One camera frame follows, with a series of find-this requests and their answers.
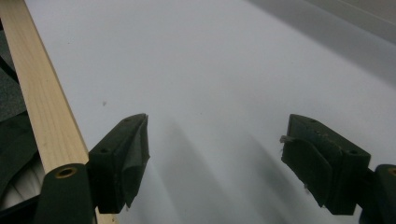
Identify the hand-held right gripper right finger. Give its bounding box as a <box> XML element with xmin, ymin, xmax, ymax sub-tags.
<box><xmin>280</xmin><ymin>113</ymin><xmax>372</xmax><ymax>217</ymax></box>

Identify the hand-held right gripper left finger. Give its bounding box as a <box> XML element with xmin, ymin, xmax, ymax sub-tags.
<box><xmin>88</xmin><ymin>113</ymin><xmax>151</xmax><ymax>215</ymax></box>

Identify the white table sheet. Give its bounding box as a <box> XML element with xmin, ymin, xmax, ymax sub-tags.
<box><xmin>24</xmin><ymin>0</ymin><xmax>396</xmax><ymax>224</ymax></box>

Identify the light wooden table edge strip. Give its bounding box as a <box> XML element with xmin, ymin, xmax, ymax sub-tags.
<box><xmin>0</xmin><ymin>0</ymin><xmax>120</xmax><ymax>224</ymax></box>

